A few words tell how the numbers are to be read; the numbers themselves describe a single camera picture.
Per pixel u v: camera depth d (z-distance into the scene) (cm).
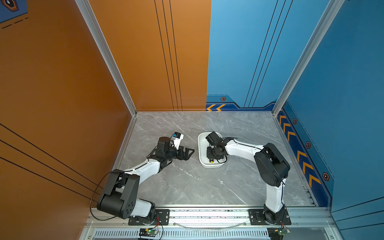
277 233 70
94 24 75
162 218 74
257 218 72
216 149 73
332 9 70
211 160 91
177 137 79
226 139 72
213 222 73
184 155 79
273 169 50
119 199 43
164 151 70
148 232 70
